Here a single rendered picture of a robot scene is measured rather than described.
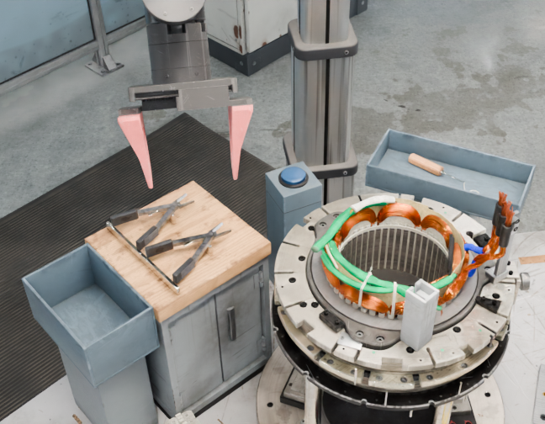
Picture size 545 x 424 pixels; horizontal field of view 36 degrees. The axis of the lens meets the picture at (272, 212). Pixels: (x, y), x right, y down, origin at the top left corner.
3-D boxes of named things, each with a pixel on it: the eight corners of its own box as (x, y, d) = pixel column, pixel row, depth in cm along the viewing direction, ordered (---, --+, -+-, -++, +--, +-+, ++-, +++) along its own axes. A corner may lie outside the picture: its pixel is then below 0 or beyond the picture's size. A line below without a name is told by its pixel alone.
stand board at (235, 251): (160, 323, 112) (157, 311, 111) (87, 250, 123) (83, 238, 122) (272, 253, 122) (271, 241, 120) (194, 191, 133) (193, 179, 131)
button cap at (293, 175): (309, 181, 135) (309, 176, 134) (288, 188, 134) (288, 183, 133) (298, 166, 138) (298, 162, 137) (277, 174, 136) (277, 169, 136)
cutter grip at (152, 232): (140, 251, 117) (139, 243, 116) (136, 249, 118) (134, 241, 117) (158, 235, 120) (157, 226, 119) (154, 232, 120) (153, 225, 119)
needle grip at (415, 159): (443, 173, 137) (413, 159, 140) (444, 165, 136) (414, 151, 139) (437, 177, 137) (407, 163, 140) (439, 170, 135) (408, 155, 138)
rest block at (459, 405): (443, 416, 127) (445, 408, 125) (436, 387, 131) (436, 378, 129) (470, 414, 127) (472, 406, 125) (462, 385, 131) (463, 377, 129)
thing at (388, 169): (505, 287, 151) (536, 165, 132) (491, 328, 144) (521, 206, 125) (377, 248, 159) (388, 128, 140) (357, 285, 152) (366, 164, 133)
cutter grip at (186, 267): (177, 284, 113) (176, 276, 111) (172, 282, 113) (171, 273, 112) (195, 267, 115) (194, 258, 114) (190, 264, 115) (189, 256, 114)
